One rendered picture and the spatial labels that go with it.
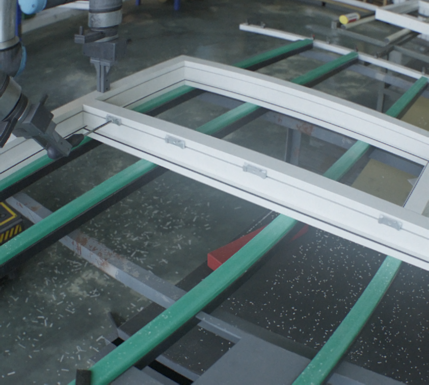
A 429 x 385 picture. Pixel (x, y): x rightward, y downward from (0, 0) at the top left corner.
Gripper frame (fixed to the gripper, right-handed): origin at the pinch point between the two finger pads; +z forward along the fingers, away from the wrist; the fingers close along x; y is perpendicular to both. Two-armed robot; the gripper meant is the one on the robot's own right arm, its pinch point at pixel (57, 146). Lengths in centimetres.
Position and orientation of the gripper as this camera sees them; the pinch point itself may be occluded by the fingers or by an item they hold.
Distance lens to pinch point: 115.3
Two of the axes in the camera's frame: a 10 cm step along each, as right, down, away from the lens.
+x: -8.0, -0.4, 6.0
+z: 5.1, 4.9, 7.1
